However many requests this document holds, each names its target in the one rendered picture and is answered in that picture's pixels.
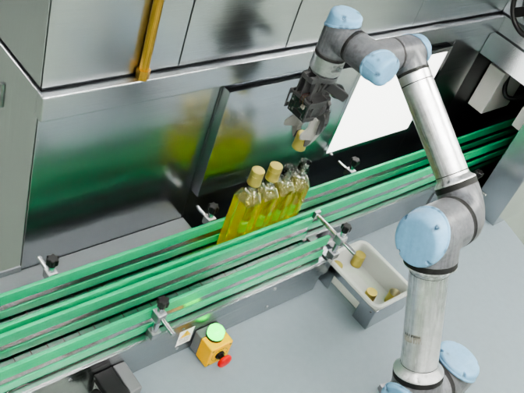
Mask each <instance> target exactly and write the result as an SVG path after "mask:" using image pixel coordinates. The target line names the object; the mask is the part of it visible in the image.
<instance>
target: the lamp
mask: <svg viewBox="0 0 524 393"><path fill-rule="evenodd" d="M224 335H225V329H224V328H223V326H222V325H220V324H211V325H210V326H209V328H208V329H207V332H206V336H207V339H208V340H209V341H211V342H214V343H219V342H221V341H222V340H223V338H224Z"/></svg>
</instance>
